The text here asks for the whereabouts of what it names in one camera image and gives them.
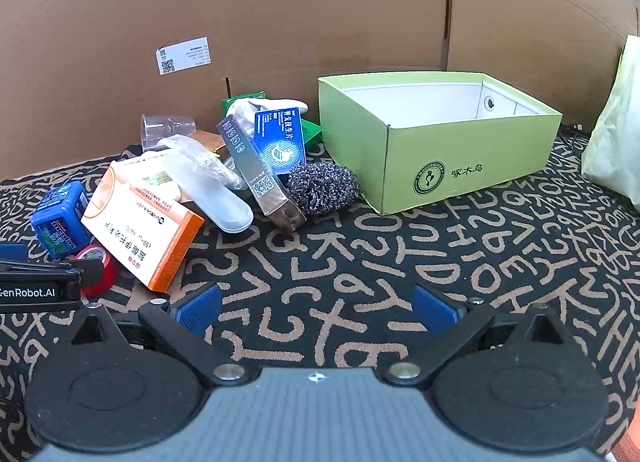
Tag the orange and white medicine box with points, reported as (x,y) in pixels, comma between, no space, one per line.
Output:
(140,227)

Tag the small green box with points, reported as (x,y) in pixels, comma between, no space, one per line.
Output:
(235,102)

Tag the gold brown box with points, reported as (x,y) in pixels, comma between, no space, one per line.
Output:
(210,139)

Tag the clear plastic cup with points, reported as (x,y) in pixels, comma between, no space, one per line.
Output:
(162,130)

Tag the silver cylindrical can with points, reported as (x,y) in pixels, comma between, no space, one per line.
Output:
(250,164)

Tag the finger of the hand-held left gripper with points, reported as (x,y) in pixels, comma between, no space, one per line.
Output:
(40,266)

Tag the red tape roll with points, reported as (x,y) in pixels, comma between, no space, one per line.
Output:
(104,273)

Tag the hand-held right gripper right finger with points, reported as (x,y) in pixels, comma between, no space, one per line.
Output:
(436,307)

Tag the pale beige packet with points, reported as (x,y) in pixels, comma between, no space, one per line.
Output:
(135,169)

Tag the light green plastic bag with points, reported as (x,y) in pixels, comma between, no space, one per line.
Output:
(617,141)

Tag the white shipping label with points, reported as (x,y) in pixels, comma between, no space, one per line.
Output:
(182,55)

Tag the steel wool scrubber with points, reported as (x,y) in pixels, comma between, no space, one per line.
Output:
(322,189)

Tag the small blue carton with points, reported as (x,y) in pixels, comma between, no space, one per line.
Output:
(60,217)

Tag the dark green flat box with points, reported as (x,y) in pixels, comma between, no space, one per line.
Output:
(312,134)

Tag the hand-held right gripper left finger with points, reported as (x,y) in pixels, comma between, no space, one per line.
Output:
(197,306)

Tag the translucent white plastic case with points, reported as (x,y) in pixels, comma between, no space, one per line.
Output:
(220,207)

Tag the large brown cardboard sheet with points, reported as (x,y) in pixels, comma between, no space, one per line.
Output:
(300,1)

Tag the blue medicine box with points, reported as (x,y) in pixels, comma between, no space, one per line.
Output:
(281,141)

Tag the black mat with tan letters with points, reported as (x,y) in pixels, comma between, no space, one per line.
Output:
(350,252)

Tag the orange clothing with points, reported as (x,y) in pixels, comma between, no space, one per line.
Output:
(631,444)

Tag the thin black stick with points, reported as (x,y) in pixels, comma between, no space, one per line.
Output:
(228,86)

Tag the green shoe box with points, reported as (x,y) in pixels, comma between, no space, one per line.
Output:
(450,156)

